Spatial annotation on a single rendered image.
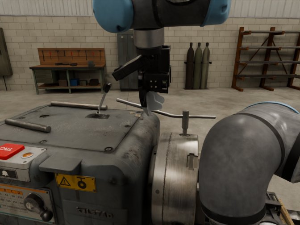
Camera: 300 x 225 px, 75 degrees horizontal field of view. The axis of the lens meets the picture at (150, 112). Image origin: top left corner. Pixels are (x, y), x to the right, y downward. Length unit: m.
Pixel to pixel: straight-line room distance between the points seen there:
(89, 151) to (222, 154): 0.36
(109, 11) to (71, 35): 7.12
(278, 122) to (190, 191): 0.31
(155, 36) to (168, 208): 0.46
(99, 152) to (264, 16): 8.18
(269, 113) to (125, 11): 0.29
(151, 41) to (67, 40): 7.08
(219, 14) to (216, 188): 0.25
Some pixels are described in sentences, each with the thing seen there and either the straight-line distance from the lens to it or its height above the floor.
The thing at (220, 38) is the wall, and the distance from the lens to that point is 7.73.
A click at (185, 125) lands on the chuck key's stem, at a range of 0.66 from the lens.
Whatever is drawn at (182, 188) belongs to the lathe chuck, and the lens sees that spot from 0.59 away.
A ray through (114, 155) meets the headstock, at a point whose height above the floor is 1.25.
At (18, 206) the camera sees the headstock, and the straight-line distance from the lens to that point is 0.76.
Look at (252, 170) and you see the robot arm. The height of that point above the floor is 1.37.
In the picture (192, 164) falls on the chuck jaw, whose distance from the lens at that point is 0.60.
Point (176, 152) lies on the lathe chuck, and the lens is 0.60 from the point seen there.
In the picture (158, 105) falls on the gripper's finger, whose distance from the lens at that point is 0.56.
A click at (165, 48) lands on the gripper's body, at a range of 0.50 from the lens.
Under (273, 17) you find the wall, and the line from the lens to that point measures 8.61.
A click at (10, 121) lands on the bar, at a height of 1.27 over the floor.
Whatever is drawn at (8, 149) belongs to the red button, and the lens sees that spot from 0.64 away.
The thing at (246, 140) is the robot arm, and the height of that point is 1.40.
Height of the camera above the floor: 1.53
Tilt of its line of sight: 19 degrees down
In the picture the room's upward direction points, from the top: straight up
